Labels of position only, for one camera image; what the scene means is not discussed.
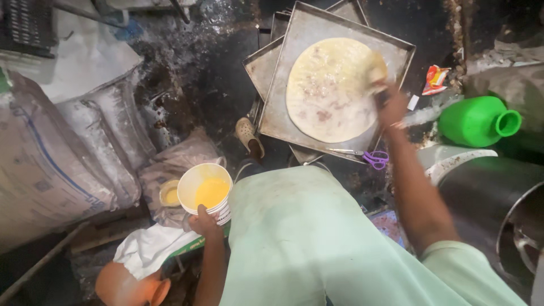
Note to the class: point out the person's left hand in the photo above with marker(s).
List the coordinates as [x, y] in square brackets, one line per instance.
[206, 225]

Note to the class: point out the person's right hand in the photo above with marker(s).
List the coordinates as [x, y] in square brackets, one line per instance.
[392, 108]

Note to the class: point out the person's right fingers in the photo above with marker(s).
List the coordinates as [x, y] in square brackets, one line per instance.
[382, 92]

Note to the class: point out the pastry brush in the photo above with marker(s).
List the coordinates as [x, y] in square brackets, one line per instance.
[377, 70]

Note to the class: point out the white plastic bucket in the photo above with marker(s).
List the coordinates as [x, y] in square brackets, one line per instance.
[191, 191]

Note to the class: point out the white paper scrap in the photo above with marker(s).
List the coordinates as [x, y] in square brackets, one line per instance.
[413, 102]

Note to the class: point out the round flat dough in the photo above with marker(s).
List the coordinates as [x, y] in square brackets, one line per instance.
[329, 91]

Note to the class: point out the red snack wrapper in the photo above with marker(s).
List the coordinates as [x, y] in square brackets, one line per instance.
[435, 80]

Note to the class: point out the green plastic jug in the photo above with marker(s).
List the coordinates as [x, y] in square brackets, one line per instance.
[471, 121]

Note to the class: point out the white rimmed basin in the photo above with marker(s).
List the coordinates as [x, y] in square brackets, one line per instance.
[457, 161]

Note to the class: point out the large square metal tray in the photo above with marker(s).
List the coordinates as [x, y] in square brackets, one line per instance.
[276, 119]

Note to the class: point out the large steel mixing pot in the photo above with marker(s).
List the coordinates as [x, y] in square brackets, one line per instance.
[480, 191]

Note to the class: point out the beige clog shoe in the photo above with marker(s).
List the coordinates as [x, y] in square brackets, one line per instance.
[248, 135]

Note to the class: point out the pale green apron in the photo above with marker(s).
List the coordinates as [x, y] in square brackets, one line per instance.
[306, 238]

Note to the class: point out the yellow egg wash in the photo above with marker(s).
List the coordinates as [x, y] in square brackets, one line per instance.
[212, 192]

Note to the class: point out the crumpled grey plastic bag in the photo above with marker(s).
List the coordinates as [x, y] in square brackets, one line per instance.
[178, 159]

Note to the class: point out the small yellow cup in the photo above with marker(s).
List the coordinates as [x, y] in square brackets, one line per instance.
[170, 194]

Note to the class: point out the green board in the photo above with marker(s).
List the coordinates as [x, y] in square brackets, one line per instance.
[191, 245]

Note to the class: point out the dusty white flour sack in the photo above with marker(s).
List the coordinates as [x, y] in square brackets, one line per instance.
[106, 127]

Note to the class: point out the white cloth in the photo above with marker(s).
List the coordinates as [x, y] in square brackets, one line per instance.
[146, 250]

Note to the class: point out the orange clay pot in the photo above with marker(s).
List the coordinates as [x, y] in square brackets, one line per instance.
[121, 287]

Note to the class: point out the large blue striped flour sack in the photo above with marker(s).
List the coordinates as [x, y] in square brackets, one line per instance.
[42, 170]

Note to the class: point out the black plastic crate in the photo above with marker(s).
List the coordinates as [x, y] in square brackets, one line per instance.
[27, 27]

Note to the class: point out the metal rod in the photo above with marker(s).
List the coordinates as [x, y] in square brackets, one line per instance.
[40, 265]

